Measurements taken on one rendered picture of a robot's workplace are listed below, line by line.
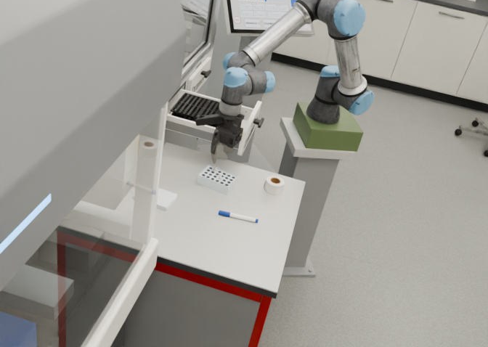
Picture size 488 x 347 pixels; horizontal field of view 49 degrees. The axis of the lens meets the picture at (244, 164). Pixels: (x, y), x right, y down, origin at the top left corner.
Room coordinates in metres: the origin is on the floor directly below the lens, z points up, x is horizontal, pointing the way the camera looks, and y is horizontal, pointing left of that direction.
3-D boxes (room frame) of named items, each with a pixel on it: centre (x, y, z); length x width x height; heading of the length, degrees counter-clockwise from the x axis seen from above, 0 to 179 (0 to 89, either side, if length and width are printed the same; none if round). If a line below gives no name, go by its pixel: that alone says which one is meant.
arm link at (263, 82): (1.72, 0.02, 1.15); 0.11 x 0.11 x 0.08; 41
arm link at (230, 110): (1.64, 0.09, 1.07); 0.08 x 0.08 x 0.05
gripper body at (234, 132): (1.63, 0.08, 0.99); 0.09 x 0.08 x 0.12; 72
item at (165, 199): (1.44, 0.27, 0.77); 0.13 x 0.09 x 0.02; 79
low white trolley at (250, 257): (1.47, 0.07, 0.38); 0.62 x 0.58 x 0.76; 173
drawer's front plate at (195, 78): (2.23, 0.28, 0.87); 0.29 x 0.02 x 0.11; 173
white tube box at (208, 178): (1.60, 0.08, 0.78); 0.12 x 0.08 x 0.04; 72
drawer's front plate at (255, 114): (1.88, 0.01, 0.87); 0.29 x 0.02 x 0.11; 173
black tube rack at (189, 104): (1.90, 0.21, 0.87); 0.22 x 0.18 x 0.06; 83
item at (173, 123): (1.90, 0.21, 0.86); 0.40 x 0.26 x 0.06; 83
